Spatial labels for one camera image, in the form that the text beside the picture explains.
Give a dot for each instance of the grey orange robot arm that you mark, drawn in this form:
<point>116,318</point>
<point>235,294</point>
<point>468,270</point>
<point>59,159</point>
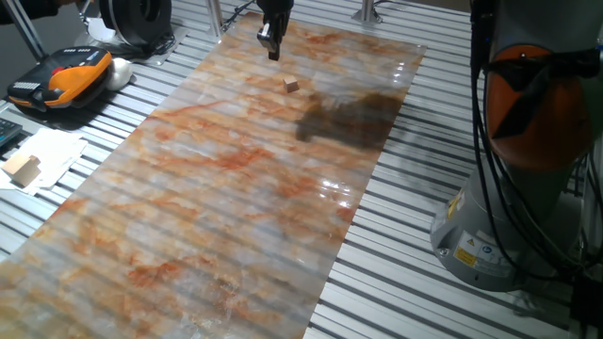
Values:
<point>542,117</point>

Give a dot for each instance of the dark grey frame post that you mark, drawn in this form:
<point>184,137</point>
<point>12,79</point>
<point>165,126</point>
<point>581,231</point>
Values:
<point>26,28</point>

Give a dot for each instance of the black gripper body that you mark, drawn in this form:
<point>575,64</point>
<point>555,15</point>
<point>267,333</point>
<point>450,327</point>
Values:
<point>278,10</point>

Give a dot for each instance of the dark sleeved forearm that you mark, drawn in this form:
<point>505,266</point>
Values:
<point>23,9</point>

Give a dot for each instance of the large wooden block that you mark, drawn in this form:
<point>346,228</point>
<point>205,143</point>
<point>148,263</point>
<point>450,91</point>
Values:
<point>21,170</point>

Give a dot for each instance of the orange marble pattern mat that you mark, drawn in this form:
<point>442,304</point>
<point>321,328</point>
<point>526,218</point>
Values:
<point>212,212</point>

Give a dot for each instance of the orange black teach pendant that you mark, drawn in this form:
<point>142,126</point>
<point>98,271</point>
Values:
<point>66,77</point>

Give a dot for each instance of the aluminium frame post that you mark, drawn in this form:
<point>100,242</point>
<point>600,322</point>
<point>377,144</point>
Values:
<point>215,16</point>
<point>367,11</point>

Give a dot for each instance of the small wooden block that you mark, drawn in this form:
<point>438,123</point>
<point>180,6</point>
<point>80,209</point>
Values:
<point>291,85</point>

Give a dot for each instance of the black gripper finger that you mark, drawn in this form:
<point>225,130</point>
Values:
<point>265,37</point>
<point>278,37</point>

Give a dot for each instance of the white paper sheets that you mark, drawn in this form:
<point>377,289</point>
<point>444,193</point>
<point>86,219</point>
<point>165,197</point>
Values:
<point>56,150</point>

